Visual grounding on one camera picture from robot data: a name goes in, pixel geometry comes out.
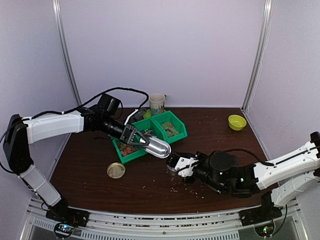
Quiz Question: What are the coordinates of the gold round lid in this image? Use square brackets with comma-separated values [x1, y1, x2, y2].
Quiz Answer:
[106, 162, 126, 179]

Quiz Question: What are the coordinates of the right aluminium frame post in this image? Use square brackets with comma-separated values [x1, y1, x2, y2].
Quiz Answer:
[242, 0, 274, 113]

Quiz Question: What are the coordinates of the left aluminium frame post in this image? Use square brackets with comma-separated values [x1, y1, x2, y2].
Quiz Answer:
[52, 0, 82, 106]

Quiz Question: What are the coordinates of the patterned ceramic mug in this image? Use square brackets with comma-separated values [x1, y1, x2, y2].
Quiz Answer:
[149, 93, 167, 116]

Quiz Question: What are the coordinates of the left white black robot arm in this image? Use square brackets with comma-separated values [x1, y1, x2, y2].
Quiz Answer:
[3, 93, 150, 222]

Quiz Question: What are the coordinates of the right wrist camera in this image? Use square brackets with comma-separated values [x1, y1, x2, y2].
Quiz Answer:
[173, 153, 197, 178]

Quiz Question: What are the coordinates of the aluminium frame post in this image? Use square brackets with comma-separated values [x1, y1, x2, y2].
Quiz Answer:
[242, 0, 274, 113]
[52, 0, 82, 106]

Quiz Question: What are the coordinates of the front aluminium rail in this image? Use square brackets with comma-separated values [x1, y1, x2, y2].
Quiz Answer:
[18, 197, 311, 240]

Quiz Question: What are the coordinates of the clear plastic round container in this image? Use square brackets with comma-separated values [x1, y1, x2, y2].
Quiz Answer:
[165, 154, 179, 176]

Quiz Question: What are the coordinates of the lime green bowl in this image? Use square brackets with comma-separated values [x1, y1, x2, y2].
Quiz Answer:
[228, 114, 247, 131]

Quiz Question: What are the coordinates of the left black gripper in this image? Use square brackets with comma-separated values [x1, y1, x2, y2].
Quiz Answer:
[100, 114, 150, 146]

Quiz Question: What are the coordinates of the green candy bin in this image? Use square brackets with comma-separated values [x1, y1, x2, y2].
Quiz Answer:
[133, 117, 167, 141]
[151, 110, 188, 144]
[112, 138, 147, 165]

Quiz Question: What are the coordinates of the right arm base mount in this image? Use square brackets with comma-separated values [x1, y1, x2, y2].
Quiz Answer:
[238, 206, 282, 227]

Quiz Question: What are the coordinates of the silver metal scoop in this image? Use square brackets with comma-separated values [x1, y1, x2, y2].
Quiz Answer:
[141, 136, 172, 159]

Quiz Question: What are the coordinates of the green saucer plate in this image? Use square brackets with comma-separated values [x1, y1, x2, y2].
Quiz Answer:
[143, 109, 152, 119]

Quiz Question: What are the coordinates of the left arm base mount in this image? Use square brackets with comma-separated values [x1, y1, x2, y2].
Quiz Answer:
[45, 207, 90, 227]

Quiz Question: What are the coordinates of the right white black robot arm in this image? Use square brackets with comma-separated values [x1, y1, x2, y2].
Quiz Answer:
[175, 132, 320, 221]

